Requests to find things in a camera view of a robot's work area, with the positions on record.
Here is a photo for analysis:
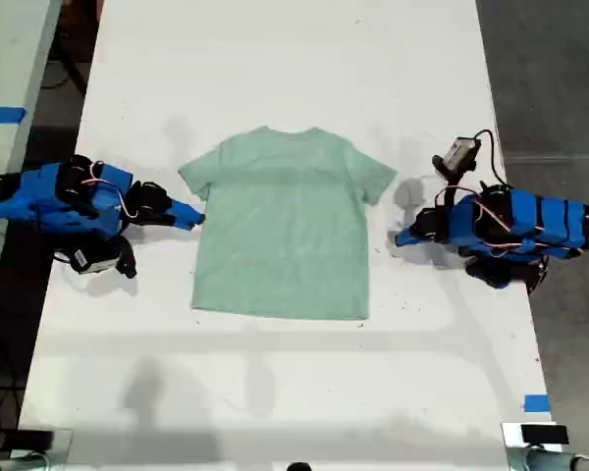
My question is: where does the pale green T-shirt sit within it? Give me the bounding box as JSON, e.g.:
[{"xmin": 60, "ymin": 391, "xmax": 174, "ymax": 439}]
[{"xmin": 178, "ymin": 126, "xmax": 399, "ymax": 322}]

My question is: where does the long blue tape strip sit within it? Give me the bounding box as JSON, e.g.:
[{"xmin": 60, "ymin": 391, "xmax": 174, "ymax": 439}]
[{"xmin": 0, "ymin": 105, "xmax": 27, "ymax": 126}]

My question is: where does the white side table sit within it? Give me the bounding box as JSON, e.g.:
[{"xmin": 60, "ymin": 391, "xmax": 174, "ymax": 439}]
[{"xmin": 0, "ymin": 0, "xmax": 63, "ymax": 315}]

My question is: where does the small blue tape square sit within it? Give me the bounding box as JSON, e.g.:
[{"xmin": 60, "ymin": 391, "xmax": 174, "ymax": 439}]
[{"xmin": 523, "ymin": 393, "xmax": 552, "ymax": 414}]

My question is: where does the white mounting plate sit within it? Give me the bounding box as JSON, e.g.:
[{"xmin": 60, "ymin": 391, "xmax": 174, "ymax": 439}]
[{"xmin": 501, "ymin": 421, "xmax": 563, "ymax": 450}]

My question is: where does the small black box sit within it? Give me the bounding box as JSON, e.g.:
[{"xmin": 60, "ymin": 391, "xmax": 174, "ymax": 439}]
[
  {"xmin": 2, "ymin": 428, "xmax": 56, "ymax": 450},
  {"xmin": 520, "ymin": 424, "xmax": 569, "ymax": 445}
]

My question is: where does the metal clamp pipe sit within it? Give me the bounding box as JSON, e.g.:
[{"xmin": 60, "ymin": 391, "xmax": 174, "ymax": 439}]
[
  {"xmin": 507, "ymin": 445, "xmax": 589, "ymax": 471},
  {"xmin": 0, "ymin": 452, "xmax": 48, "ymax": 471}
]

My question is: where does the black camera stalk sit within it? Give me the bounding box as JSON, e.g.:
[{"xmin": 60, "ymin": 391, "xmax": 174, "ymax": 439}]
[
  {"xmin": 431, "ymin": 154, "xmax": 473, "ymax": 207},
  {"xmin": 116, "ymin": 236, "xmax": 139, "ymax": 280}
]

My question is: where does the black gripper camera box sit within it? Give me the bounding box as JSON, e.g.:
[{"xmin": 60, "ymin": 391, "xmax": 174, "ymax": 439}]
[
  {"xmin": 70, "ymin": 239, "xmax": 124, "ymax": 275},
  {"xmin": 444, "ymin": 136, "xmax": 483, "ymax": 171}
]

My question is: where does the metal bracket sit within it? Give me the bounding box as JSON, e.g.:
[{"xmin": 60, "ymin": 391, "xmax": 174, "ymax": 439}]
[{"xmin": 8, "ymin": 427, "xmax": 76, "ymax": 465}]

